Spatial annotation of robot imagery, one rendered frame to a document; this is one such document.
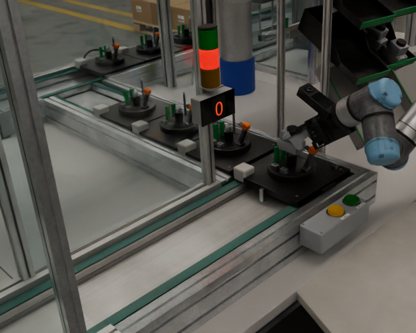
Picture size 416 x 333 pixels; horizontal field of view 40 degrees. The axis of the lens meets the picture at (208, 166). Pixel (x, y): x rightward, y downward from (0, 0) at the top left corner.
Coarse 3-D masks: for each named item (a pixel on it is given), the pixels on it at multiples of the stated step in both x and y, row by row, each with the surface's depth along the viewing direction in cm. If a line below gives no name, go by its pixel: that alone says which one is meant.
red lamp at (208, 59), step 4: (200, 52) 141; (204, 52) 140; (208, 52) 140; (212, 52) 140; (216, 52) 141; (200, 56) 142; (204, 56) 141; (208, 56) 141; (212, 56) 141; (216, 56) 142; (200, 60) 143; (204, 60) 142; (208, 60) 141; (212, 60) 141; (216, 60) 142; (200, 64) 143; (204, 64) 142; (208, 64) 142; (212, 64) 142; (216, 64) 142; (204, 68) 143; (208, 68) 142; (212, 68) 142; (216, 68) 143
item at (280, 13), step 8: (280, 0) 168; (328, 0) 156; (280, 8) 170; (328, 8) 157; (280, 16) 171; (328, 16) 158; (280, 24) 172; (328, 24) 159; (280, 32) 173; (328, 32) 160; (280, 40) 174; (328, 40) 162; (280, 48) 175; (328, 48) 163; (280, 56) 176; (328, 56) 165; (280, 64) 178; (328, 64) 165; (280, 72) 179; (328, 72) 167; (280, 80) 180; (320, 80) 168; (328, 80) 168; (280, 88) 181; (320, 88) 169; (328, 88) 169; (280, 96) 183; (328, 96) 171; (280, 104) 184; (280, 112) 185; (280, 120) 186; (280, 128) 188; (280, 136) 189; (320, 152) 178
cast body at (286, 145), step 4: (288, 128) 157; (292, 128) 156; (284, 132) 157; (300, 132) 157; (280, 140) 159; (284, 140) 158; (288, 140) 157; (304, 140) 158; (280, 144) 160; (284, 144) 159; (288, 144) 158; (292, 144) 157; (304, 144) 158; (280, 148) 161; (284, 148) 159; (288, 148) 158; (292, 148) 157; (288, 152) 159; (292, 152) 158; (296, 152) 157; (300, 152) 158
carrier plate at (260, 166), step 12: (264, 168) 166; (324, 168) 164; (348, 168) 163; (252, 180) 160; (264, 180) 160; (276, 180) 159; (312, 180) 158; (324, 180) 158; (336, 180) 159; (276, 192) 154; (288, 192) 153; (300, 192) 153; (312, 192) 153; (300, 204) 150
